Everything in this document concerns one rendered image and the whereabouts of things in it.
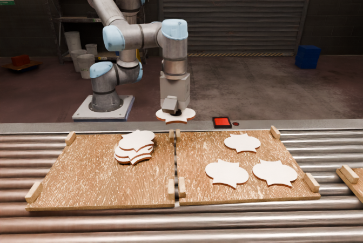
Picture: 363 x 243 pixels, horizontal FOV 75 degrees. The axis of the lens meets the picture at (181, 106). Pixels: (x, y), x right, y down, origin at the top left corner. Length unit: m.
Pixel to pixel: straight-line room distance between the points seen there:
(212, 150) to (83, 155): 0.46
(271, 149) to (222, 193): 0.30
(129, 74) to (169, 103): 0.58
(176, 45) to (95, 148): 0.49
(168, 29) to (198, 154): 0.44
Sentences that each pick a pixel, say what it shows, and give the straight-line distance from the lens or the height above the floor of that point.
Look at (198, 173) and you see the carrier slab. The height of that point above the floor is 0.94.
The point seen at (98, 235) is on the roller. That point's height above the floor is 0.92.
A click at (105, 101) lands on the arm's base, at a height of 0.93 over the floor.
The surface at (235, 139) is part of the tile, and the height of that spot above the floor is 0.95.
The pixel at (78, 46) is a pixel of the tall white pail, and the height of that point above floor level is 0.35.
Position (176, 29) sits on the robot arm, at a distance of 0.69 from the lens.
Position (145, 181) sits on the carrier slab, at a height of 0.94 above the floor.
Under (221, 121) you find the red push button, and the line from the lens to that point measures 1.07.
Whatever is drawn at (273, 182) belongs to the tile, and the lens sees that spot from 0.79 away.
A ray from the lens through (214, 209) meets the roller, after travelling 0.73.
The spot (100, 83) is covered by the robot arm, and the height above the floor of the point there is 1.03.
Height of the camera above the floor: 1.47
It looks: 27 degrees down
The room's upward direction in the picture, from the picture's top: straight up
